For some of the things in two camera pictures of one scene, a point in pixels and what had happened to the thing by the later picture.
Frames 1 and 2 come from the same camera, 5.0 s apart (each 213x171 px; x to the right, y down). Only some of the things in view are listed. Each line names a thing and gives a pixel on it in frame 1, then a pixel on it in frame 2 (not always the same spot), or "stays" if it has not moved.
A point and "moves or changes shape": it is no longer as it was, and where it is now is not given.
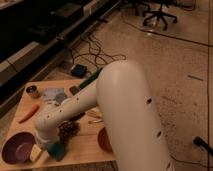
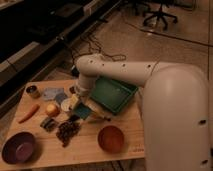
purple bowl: x=18 y=148 stays
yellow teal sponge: x=57 y=150 moves or changes shape
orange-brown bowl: x=105 y=140 stays
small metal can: x=32 y=90 stays
